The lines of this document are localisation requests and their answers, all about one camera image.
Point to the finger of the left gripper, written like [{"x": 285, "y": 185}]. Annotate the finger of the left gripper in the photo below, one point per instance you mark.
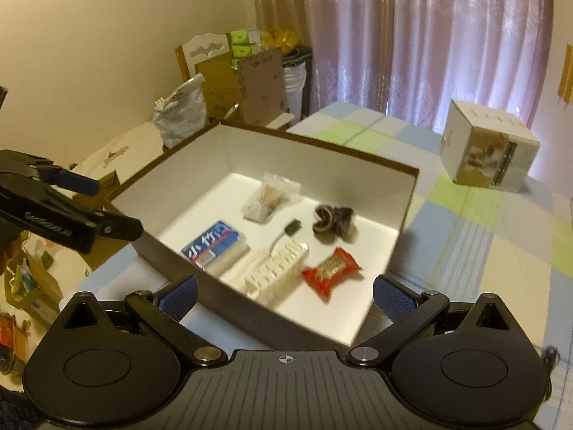
[
  {"x": 79, "y": 223},
  {"x": 50, "y": 174}
]

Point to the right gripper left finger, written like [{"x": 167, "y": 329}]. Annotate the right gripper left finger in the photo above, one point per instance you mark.
[{"x": 162, "y": 312}]

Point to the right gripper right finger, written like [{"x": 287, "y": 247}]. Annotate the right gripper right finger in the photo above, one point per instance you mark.
[{"x": 411, "y": 314}]

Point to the blue dental floss box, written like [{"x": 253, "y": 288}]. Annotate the blue dental floss box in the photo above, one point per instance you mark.
[{"x": 217, "y": 249}]

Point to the red snack packet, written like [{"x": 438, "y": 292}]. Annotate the red snack packet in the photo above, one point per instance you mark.
[{"x": 330, "y": 272}]

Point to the purple velvet scrunchie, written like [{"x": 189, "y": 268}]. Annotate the purple velvet scrunchie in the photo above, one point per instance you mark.
[{"x": 334, "y": 222}]

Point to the cotton swabs plastic bag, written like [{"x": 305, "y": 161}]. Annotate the cotton swabs plastic bag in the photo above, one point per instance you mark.
[{"x": 273, "y": 191}]

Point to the checked tablecloth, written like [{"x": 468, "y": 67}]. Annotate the checked tablecloth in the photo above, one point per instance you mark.
[{"x": 462, "y": 241}]

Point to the grey plastic bag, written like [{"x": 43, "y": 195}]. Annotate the grey plastic bag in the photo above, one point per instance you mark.
[{"x": 182, "y": 113}]

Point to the white power strip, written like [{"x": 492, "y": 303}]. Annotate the white power strip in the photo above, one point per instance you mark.
[{"x": 269, "y": 275}]

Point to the brown storage box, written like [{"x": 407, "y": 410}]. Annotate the brown storage box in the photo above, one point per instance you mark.
[{"x": 210, "y": 176}]

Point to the white gold product box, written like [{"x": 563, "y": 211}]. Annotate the white gold product box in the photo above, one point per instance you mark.
[{"x": 485, "y": 147}]

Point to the brown cardboard box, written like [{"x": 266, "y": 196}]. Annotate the brown cardboard box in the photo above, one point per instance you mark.
[{"x": 257, "y": 87}]

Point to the white carved chair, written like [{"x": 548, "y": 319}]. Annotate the white carved chair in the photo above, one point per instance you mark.
[{"x": 198, "y": 49}]

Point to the green tissue packs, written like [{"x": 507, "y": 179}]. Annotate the green tissue packs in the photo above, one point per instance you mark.
[{"x": 244, "y": 43}]

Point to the white bucket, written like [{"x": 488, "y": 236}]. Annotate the white bucket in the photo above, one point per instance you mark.
[{"x": 295, "y": 79}]

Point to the yellow ribbon bow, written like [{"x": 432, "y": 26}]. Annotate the yellow ribbon bow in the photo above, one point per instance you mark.
[{"x": 277, "y": 38}]

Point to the purple curtain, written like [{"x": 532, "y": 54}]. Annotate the purple curtain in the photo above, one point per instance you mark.
[{"x": 412, "y": 58}]

